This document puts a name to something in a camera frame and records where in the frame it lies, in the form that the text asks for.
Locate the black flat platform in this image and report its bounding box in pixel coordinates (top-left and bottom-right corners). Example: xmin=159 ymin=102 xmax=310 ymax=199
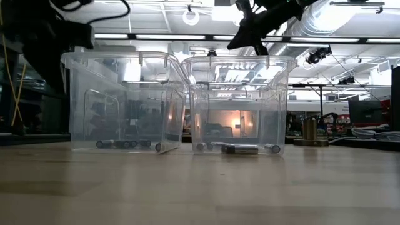
xmin=0 ymin=133 xmax=71 ymax=146
xmin=327 ymin=136 xmax=400 ymax=153

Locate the white cable bundle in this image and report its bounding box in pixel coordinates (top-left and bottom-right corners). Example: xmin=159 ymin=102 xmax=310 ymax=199
xmin=352 ymin=126 xmax=400 ymax=141

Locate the overhead light bar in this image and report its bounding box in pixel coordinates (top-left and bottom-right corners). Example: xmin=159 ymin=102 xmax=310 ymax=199
xmin=93 ymin=32 xmax=400 ymax=44

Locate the black vertical post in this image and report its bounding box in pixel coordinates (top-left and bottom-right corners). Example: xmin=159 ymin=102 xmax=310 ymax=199
xmin=390 ymin=65 xmax=400 ymax=132

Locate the black ceiling mounted camera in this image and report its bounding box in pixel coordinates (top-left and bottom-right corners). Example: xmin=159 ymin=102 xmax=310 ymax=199
xmin=305 ymin=46 xmax=333 ymax=65
xmin=337 ymin=76 xmax=356 ymax=86

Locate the black left camera cable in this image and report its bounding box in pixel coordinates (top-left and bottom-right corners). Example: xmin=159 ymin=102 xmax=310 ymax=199
xmin=51 ymin=0 xmax=131 ymax=25

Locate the dark computer monitor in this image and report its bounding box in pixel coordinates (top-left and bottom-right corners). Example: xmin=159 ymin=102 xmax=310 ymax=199
xmin=348 ymin=99 xmax=391 ymax=126

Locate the white hanging ring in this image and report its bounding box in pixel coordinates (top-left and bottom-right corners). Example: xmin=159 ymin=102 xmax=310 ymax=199
xmin=182 ymin=6 xmax=201 ymax=26

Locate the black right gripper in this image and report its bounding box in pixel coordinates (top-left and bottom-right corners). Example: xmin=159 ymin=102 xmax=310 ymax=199
xmin=227 ymin=0 xmax=303 ymax=56

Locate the brass cylinder stand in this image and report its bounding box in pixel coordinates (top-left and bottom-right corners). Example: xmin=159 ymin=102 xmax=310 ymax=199
xmin=292 ymin=117 xmax=329 ymax=147

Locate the yellow cable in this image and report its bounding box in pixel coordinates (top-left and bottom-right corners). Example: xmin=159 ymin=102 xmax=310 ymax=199
xmin=0 ymin=31 xmax=24 ymax=124
xmin=11 ymin=62 xmax=28 ymax=126

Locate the clear plastic storage bin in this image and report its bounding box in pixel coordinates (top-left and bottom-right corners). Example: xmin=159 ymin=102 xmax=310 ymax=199
xmin=61 ymin=51 xmax=190 ymax=154
xmin=181 ymin=55 xmax=299 ymax=156

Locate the silver black battery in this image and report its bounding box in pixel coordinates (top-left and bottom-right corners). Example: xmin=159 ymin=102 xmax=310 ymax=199
xmin=221 ymin=144 xmax=259 ymax=156
xmin=264 ymin=143 xmax=281 ymax=154

